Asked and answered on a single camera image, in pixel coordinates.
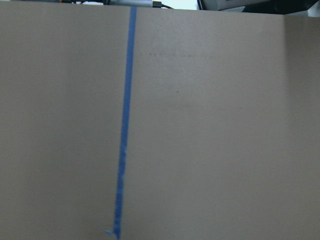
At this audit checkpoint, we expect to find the black monitor on stand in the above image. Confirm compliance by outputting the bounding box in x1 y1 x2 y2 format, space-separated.
197 0 318 15

